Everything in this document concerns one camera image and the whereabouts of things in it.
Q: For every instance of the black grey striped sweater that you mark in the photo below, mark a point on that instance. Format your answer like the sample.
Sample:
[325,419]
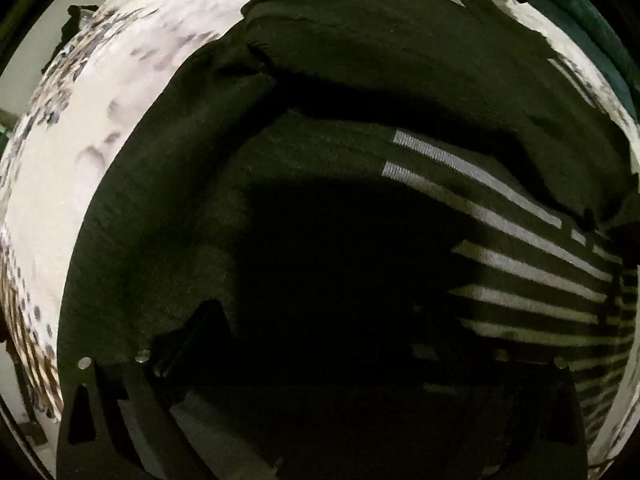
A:
[383,239]

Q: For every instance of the black clothes pile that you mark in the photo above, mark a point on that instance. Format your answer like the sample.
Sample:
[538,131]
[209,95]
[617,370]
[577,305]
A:
[76,14]

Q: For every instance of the floral fleece bed blanket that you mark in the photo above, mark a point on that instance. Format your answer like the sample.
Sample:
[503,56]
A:
[86,105]

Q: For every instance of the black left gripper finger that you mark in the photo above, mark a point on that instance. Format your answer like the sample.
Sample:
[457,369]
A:
[117,425]

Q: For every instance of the dark teal folded quilt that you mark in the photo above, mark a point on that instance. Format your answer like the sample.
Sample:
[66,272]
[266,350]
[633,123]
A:
[587,27]

